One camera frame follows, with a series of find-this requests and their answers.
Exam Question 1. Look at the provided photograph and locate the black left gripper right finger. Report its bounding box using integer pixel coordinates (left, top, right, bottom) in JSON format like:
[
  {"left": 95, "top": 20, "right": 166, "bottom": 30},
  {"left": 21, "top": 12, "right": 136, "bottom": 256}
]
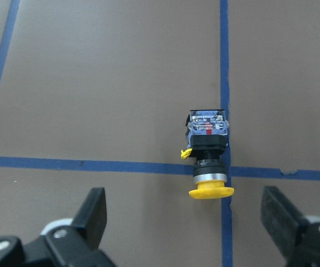
[{"left": 260, "top": 186, "right": 320, "bottom": 266}]

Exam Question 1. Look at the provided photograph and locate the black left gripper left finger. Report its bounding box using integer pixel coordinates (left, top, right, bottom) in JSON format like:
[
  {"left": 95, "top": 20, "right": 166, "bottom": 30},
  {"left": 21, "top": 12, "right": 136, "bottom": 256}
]
[{"left": 44, "top": 187, "right": 115, "bottom": 266}]

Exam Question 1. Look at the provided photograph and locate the yellow push button switch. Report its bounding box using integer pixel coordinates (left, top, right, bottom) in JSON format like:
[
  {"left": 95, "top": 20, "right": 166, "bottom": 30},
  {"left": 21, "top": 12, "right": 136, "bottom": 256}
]
[{"left": 180, "top": 109, "right": 234, "bottom": 200}]

